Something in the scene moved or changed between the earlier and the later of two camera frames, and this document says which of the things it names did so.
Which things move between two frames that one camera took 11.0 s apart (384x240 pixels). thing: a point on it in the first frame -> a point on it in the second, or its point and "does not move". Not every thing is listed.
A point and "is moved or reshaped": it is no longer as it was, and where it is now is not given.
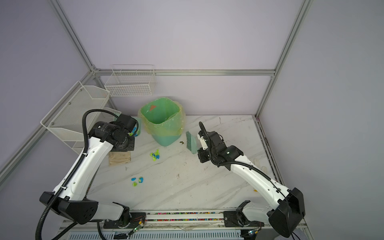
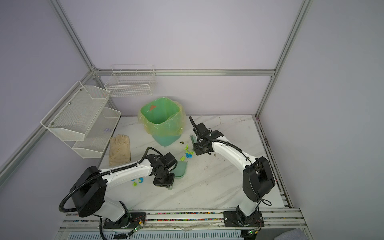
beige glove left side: (119, 158) does not move
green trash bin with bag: (163, 118) does not move
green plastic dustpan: (138, 119) -> (179, 170)
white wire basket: (131, 80) does not move
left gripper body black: (128, 144) -> (164, 179)
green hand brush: (191, 143) is moved or reshaped
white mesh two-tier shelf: (68, 119) does not move
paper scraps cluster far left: (141, 180) does not move
